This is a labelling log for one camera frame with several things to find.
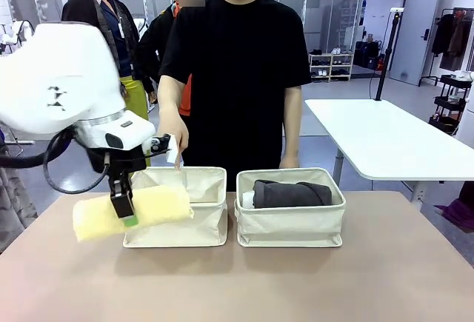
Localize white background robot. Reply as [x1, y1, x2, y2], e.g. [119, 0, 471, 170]
[0, 19, 36, 56]

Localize person's left hand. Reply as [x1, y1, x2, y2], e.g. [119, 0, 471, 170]
[278, 154, 301, 170]

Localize person's left forearm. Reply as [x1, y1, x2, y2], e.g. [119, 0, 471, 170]
[282, 84, 304, 157]

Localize bystander with yellow apron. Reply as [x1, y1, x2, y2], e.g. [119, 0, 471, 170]
[61, 0, 155, 123]

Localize purple cloth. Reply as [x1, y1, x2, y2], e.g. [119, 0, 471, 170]
[435, 181, 474, 234]

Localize bald bystander in black jacket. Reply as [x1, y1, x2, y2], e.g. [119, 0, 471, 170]
[136, 0, 193, 118]

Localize black utility cart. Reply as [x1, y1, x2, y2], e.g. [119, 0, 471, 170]
[428, 73, 474, 135]

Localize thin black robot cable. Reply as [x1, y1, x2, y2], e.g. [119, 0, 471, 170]
[42, 133, 112, 195]

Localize thick black conduit hose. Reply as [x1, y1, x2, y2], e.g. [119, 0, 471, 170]
[0, 131, 73, 170]

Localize dark grey towel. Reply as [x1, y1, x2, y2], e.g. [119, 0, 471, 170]
[252, 179, 333, 209]

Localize black camera stand pole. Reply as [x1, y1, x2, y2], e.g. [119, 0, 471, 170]
[374, 7, 405, 101]

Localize black garment rack with coats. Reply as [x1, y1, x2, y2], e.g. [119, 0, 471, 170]
[431, 7, 474, 88]

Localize grey draped cloth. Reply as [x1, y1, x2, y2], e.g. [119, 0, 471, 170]
[0, 166, 38, 255]

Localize person's right forearm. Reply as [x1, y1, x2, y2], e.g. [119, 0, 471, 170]
[157, 75, 192, 121]

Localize grey-white door panel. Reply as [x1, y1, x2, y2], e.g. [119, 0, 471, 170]
[390, 0, 442, 87]

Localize pale yellow towel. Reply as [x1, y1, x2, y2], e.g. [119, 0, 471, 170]
[73, 184, 195, 244]

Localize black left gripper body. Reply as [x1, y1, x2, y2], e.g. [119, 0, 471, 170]
[88, 146, 148, 193]

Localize person's right hand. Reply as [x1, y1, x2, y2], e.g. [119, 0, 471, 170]
[158, 113, 190, 171]

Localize white shoe rack with shoes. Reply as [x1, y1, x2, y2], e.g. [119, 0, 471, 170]
[308, 52, 355, 83]

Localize person in black t-shirt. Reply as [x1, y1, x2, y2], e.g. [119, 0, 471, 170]
[157, 0, 313, 193]

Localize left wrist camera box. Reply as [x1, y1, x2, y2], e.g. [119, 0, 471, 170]
[142, 133, 182, 164]

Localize white folding table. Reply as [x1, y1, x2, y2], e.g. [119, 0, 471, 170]
[304, 98, 474, 203]

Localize black bags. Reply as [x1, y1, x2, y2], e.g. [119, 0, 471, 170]
[354, 39, 388, 70]

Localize cream fabric storage basket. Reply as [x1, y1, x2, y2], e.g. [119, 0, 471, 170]
[233, 167, 348, 248]
[121, 166, 229, 249]

